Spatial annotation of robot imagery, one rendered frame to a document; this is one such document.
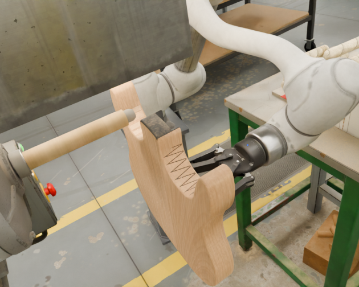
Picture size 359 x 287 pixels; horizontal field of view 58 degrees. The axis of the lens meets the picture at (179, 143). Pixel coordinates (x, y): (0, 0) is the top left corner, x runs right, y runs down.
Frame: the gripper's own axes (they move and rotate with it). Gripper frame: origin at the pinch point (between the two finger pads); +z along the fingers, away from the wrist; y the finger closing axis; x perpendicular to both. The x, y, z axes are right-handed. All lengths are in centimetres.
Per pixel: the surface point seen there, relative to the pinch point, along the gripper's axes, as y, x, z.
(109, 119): 7.6, 20.5, 8.9
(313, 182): 20, -87, -91
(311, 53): 26, -5, -71
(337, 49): 12, 5, -63
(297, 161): 50, -116, -117
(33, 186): 24.1, -2.1, 26.9
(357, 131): -5, -10, -55
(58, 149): 6.9, 19.8, 18.7
